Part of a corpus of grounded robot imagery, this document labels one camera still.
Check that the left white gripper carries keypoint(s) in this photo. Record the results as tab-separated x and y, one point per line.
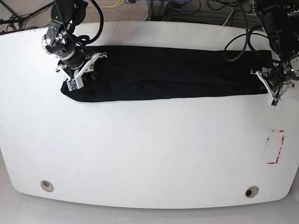
276	81

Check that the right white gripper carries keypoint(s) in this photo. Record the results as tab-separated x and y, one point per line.
79	64

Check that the black T-shirt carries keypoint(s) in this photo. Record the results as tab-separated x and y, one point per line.
147	73

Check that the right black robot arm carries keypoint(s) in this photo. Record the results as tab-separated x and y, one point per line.
60	41

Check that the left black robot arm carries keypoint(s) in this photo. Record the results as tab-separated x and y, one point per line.
280	21

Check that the red tape rectangle marker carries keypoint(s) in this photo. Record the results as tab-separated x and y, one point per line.
274	145

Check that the black tripod stand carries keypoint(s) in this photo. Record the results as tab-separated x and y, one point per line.
19	22

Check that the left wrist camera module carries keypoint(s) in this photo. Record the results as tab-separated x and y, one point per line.
275	102

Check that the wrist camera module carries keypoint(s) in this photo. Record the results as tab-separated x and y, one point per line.
275	102
74	84

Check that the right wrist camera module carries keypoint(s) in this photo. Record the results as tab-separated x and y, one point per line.
74	84

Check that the right table cable grommet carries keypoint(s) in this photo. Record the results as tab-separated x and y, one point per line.
251	192

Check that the table cable grommet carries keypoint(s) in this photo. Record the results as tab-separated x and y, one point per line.
47	186
251	192

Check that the left table cable grommet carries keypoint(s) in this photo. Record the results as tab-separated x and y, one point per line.
47	186

